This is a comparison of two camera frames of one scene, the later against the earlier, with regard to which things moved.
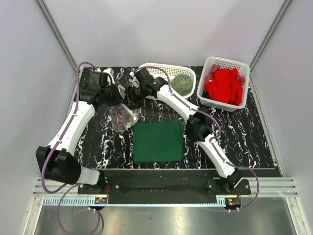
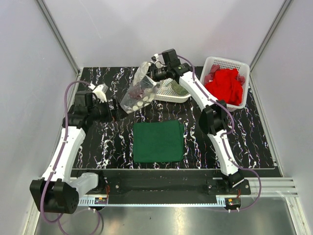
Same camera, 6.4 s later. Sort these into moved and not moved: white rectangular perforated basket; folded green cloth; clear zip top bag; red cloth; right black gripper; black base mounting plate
Moved: clear zip top bag; right black gripper
Not moved: black base mounting plate; folded green cloth; red cloth; white rectangular perforated basket
